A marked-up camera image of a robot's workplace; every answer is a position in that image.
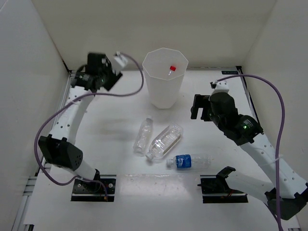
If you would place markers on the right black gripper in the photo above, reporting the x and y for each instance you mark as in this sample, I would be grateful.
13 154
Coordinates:
200 101

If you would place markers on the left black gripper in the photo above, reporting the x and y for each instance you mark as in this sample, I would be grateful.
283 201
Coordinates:
114 81

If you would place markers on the red label plastic bottle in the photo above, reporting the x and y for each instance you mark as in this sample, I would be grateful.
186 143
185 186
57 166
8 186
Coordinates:
171 73

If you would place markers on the large clear square bottle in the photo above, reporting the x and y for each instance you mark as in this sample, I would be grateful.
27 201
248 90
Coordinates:
164 142

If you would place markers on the blue label plastic bottle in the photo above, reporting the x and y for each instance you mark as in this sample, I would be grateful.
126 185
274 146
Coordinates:
189 162

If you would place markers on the slim clear plastic bottle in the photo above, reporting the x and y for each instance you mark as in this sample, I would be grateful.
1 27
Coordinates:
143 136

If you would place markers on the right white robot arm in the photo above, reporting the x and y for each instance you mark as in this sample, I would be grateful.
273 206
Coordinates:
287 193

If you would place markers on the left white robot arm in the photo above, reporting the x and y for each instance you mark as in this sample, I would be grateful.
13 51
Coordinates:
58 147

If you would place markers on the white octagonal plastic bin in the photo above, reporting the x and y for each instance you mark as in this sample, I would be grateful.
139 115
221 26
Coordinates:
164 93

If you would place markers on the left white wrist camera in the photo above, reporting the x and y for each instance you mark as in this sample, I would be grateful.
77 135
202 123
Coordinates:
119 62

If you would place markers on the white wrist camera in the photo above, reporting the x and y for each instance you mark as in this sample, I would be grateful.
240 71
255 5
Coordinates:
219 86
119 62

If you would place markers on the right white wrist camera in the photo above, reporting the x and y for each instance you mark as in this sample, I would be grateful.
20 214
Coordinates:
219 86

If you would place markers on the right aluminium table rail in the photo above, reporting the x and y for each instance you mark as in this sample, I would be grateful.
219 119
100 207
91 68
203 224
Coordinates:
255 115

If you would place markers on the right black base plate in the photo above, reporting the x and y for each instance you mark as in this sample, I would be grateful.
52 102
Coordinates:
216 191

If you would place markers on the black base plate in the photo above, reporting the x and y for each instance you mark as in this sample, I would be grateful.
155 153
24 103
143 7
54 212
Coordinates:
94 192
216 191

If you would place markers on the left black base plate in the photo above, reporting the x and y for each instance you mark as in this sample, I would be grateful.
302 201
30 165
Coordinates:
94 192

